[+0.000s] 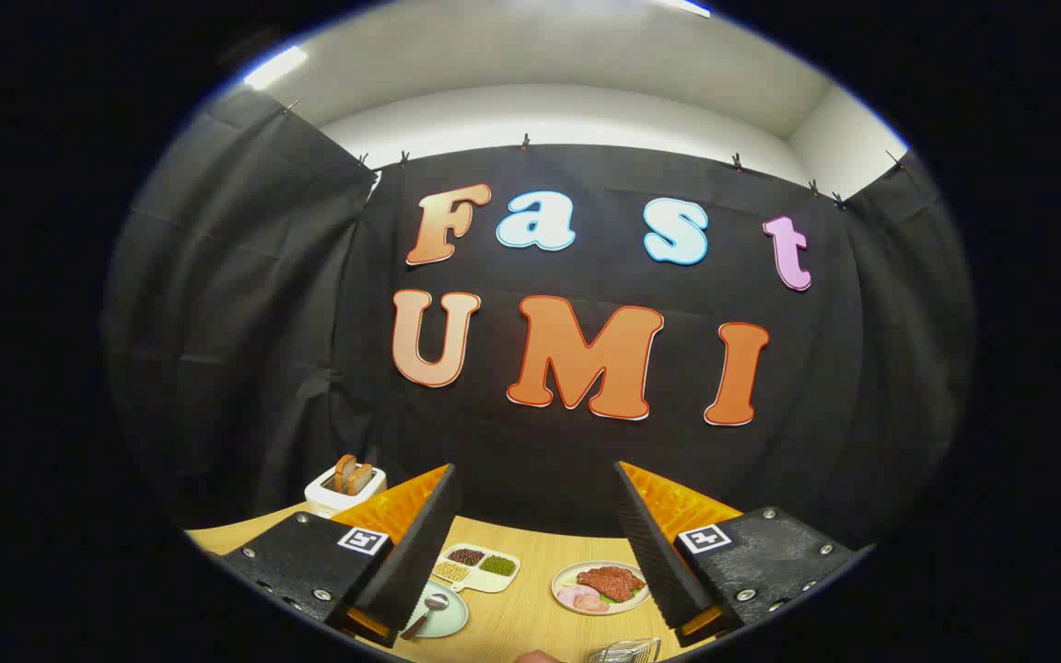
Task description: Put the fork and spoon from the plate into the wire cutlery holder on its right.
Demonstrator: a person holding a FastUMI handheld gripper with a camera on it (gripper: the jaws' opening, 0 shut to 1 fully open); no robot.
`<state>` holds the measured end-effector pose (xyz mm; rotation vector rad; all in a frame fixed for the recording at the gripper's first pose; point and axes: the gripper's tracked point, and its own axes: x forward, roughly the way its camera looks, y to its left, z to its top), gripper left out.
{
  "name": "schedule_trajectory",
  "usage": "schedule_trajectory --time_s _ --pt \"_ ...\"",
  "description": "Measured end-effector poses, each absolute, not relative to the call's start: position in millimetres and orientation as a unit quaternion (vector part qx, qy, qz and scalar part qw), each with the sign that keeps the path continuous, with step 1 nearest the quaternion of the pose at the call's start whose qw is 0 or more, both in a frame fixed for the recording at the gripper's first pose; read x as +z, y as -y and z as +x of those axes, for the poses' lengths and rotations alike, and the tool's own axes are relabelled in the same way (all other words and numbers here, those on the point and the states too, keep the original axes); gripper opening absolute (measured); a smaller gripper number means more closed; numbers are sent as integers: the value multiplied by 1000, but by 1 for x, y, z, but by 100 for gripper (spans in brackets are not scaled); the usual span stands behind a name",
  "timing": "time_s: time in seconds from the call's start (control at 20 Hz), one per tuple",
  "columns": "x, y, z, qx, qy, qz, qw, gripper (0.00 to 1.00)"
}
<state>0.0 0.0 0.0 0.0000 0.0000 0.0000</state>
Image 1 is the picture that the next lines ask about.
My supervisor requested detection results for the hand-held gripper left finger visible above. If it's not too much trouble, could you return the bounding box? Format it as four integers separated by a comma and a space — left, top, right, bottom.
217, 463, 458, 648

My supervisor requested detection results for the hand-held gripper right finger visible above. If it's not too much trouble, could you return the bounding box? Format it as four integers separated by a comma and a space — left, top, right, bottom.
613, 460, 874, 648

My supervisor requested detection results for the metal spoon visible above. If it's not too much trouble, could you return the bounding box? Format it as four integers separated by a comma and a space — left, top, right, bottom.
400, 593, 450, 641

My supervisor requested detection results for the brown steak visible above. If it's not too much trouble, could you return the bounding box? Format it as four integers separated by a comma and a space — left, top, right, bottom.
577, 566, 647, 602

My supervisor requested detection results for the white divided tray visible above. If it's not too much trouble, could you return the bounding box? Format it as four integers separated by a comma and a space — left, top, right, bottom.
432, 542, 521, 593

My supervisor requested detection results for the teal plate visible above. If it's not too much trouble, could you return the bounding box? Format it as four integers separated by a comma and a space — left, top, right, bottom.
402, 580, 470, 639

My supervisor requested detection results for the beige dinner plate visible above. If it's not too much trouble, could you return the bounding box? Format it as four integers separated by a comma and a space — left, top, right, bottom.
551, 561, 651, 615

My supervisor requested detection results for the white toaster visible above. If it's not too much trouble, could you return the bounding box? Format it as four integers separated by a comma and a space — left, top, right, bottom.
305, 465, 388, 517

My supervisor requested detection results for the perforated metal basket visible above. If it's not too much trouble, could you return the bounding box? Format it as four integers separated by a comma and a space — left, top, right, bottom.
586, 637, 662, 663

